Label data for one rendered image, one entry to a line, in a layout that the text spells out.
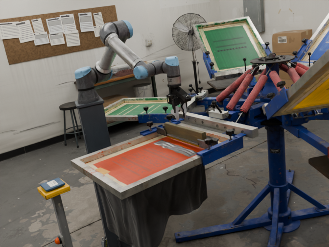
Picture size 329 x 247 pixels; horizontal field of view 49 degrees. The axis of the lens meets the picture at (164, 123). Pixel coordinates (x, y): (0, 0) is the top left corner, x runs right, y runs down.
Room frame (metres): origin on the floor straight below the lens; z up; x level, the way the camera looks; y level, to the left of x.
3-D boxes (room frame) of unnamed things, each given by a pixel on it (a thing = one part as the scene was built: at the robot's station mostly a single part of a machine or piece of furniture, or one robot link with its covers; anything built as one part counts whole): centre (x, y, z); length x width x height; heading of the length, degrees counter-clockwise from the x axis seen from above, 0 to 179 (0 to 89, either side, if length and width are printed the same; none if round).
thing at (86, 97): (2.48, 0.50, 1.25); 0.15 x 0.15 x 0.10
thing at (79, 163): (1.90, 0.07, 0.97); 0.79 x 0.58 x 0.04; 124
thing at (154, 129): (2.27, 0.03, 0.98); 0.30 x 0.05 x 0.07; 124
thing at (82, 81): (2.49, 0.50, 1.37); 0.13 x 0.12 x 0.14; 133
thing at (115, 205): (1.74, 0.32, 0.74); 0.45 x 0.03 x 0.43; 34
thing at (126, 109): (2.89, 0.01, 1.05); 1.08 x 0.61 x 0.23; 64
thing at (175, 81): (2.03, -0.09, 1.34); 0.08 x 0.08 x 0.05
